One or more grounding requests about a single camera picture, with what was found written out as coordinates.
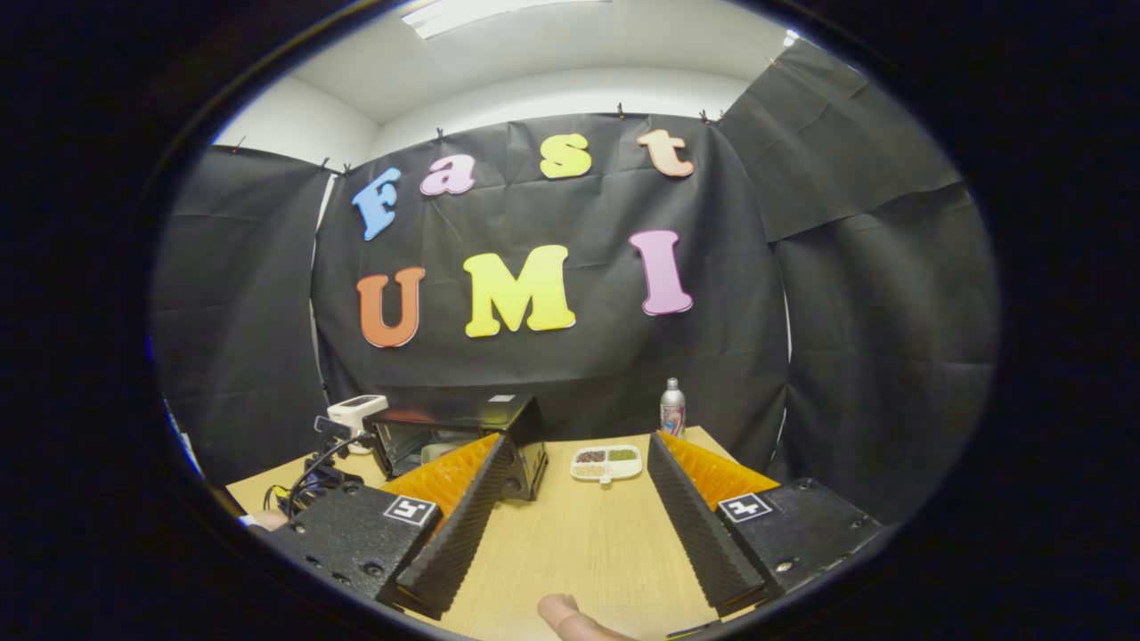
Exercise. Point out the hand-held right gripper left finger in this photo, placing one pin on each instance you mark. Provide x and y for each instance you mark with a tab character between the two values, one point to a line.
459	534

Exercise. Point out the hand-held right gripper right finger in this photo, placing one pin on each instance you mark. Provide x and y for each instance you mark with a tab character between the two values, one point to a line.
699	534

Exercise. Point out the white square plate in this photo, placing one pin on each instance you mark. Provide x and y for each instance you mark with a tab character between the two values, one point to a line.
436	452

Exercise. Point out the black electric oven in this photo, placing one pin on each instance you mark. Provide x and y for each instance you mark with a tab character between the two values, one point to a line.
463	409

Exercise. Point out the white toaster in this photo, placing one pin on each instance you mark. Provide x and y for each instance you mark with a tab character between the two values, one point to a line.
356	411

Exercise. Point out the white divided snack dish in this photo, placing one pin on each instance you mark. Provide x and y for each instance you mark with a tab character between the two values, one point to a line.
588	474

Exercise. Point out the black backdrop cloth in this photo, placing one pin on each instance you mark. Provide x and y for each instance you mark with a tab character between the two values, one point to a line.
579	374

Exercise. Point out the large ceiling light panel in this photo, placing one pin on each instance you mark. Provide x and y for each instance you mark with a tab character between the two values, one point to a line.
499	13

